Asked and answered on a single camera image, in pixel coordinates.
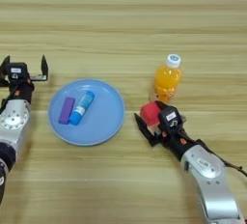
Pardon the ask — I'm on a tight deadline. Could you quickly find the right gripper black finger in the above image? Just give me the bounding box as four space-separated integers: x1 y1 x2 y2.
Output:
133 112 161 143
154 100 171 110

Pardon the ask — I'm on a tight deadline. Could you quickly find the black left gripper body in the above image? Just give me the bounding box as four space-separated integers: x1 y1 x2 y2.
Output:
0 74 49 103

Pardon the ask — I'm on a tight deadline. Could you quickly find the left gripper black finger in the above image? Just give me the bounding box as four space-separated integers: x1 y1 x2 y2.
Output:
0 55 12 81
41 54 49 77

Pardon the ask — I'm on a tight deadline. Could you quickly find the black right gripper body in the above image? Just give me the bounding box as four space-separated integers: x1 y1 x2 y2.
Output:
151 117 207 161

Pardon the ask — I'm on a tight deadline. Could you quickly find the red cube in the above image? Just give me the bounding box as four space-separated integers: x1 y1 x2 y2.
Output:
140 101 162 126

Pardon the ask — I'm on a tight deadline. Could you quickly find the blue cylinder block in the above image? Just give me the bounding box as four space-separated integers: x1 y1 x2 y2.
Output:
69 90 96 126

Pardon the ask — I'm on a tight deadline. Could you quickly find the left gripper small black box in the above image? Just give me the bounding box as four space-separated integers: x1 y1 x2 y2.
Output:
7 62 29 81

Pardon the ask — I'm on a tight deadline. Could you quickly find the gripper small black box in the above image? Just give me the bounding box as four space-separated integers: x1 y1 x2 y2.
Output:
7 62 29 81
159 105 183 129

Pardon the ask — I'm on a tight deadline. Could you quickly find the right gripper small black box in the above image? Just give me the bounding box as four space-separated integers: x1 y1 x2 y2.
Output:
159 105 183 129

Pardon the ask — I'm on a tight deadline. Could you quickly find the orange juice bottle white cap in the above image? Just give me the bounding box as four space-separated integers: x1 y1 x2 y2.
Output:
151 53 182 104

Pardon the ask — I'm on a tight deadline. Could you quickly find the light blue round plate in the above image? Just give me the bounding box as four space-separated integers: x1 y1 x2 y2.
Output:
47 78 125 147

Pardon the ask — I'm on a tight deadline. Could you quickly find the purple rectangular block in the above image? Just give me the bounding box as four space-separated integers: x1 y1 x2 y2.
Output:
58 97 76 126

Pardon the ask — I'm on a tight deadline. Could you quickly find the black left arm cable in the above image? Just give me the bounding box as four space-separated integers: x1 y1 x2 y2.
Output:
0 89 17 115

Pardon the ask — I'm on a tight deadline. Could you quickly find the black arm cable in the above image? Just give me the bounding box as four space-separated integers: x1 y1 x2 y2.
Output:
196 139 247 178
0 89 17 115

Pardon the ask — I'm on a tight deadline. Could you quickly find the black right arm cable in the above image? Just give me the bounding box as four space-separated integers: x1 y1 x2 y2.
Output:
196 139 247 178

